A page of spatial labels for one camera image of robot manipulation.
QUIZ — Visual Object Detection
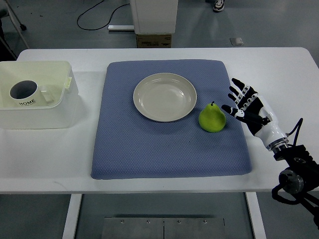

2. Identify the translucent white plastic bin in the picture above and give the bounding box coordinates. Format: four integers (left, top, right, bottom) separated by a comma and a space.
0, 61, 78, 129

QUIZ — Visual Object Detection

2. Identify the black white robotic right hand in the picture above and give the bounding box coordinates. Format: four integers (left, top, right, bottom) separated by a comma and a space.
221, 78, 288, 153

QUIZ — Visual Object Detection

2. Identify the white left table leg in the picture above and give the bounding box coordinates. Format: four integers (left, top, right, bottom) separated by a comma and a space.
62, 194, 82, 239

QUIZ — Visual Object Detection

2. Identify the white HOME mug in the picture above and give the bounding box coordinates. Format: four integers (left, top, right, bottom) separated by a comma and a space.
9, 80, 54, 107

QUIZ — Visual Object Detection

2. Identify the chair leg with caster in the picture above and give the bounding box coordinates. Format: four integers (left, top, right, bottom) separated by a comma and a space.
0, 0, 30, 49

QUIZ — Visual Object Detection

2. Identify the blue textured mat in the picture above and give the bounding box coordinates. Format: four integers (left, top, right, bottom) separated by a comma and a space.
91, 59, 252, 179

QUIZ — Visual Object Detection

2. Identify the white cabinet pedestal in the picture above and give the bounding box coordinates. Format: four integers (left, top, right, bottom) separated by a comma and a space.
130, 0, 178, 35

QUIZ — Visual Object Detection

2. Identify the brown cardboard box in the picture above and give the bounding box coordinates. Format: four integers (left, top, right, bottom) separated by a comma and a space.
136, 34, 172, 48

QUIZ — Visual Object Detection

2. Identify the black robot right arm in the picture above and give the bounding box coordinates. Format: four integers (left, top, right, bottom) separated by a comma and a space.
269, 118, 319, 226

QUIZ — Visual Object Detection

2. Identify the metal base plate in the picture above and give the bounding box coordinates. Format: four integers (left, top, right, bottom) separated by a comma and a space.
101, 217, 226, 239

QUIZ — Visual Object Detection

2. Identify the white floor rail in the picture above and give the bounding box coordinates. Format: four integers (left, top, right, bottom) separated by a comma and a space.
108, 25, 135, 31

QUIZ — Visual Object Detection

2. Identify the white sneaker right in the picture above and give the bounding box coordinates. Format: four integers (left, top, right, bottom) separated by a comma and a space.
213, 0, 225, 12

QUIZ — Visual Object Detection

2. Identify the white right table leg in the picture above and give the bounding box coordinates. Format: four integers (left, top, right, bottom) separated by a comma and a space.
245, 192, 266, 239

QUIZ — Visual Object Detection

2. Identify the green pear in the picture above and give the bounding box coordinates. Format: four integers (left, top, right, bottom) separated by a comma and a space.
198, 101, 226, 132

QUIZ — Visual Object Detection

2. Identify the beige round plate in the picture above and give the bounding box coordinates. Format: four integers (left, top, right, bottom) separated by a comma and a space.
133, 73, 197, 122

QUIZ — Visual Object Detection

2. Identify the grey floor outlet plate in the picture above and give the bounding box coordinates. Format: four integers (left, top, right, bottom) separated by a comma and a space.
230, 37, 244, 46

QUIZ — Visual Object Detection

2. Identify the black floor cable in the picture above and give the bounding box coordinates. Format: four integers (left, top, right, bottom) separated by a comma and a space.
76, 0, 131, 31

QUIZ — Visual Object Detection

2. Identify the white table leg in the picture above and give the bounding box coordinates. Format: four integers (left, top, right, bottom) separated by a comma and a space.
245, 192, 266, 239
62, 194, 82, 239

